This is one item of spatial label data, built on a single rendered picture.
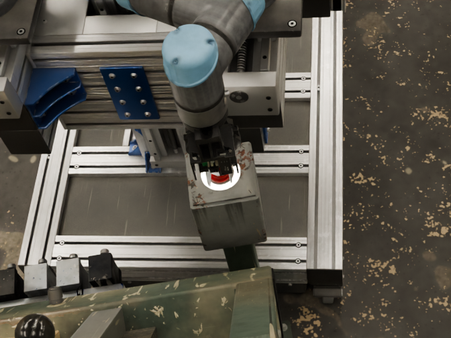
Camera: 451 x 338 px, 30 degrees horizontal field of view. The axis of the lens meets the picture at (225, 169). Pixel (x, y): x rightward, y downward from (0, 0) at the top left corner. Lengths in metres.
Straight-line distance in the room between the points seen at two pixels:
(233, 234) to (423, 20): 1.51
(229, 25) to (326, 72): 1.28
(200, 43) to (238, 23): 0.08
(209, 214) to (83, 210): 0.92
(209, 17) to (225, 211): 0.40
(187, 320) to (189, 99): 0.40
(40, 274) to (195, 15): 0.65
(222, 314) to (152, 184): 0.98
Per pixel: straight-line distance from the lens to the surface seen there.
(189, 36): 1.15
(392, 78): 2.72
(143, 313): 1.40
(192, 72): 1.13
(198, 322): 1.40
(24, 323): 0.82
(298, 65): 2.49
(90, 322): 1.33
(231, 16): 1.19
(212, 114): 1.21
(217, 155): 1.28
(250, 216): 1.48
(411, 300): 2.35
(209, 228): 1.50
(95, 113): 1.82
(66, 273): 1.62
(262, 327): 1.07
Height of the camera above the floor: 2.16
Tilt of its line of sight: 58 degrees down
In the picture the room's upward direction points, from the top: 14 degrees counter-clockwise
